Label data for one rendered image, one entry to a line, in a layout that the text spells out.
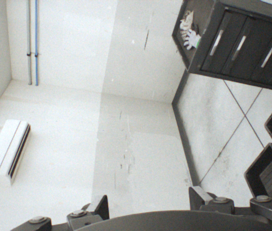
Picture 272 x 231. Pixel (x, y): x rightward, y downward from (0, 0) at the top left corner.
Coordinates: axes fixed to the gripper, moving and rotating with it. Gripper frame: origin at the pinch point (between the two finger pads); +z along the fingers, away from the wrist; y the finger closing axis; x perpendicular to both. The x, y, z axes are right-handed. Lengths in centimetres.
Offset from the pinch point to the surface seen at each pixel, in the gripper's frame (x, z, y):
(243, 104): 23, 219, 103
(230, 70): 39, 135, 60
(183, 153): -29, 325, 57
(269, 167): -23, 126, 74
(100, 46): 136, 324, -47
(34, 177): -32, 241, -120
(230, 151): -23, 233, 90
